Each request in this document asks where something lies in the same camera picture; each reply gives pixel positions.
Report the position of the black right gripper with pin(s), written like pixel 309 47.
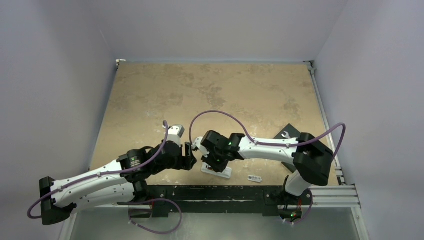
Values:
pixel 203 145

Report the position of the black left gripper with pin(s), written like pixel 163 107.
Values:
pixel 186 162

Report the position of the white remote control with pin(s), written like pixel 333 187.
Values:
pixel 208 170

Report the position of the white battery cover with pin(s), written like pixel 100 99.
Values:
pixel 255 179

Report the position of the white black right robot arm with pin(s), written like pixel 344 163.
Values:
pixel 310 158

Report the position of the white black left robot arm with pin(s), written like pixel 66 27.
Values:
pixel 121 181

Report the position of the silver open-end wrench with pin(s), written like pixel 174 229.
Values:
pixel 285 135

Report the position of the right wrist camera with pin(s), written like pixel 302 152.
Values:
pixel 196 145

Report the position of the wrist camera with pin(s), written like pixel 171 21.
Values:
pixel 196 145
pixel 175 133

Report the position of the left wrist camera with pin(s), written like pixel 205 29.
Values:
pixel 175 133

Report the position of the aluminium frame base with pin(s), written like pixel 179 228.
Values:
pixel 333 214

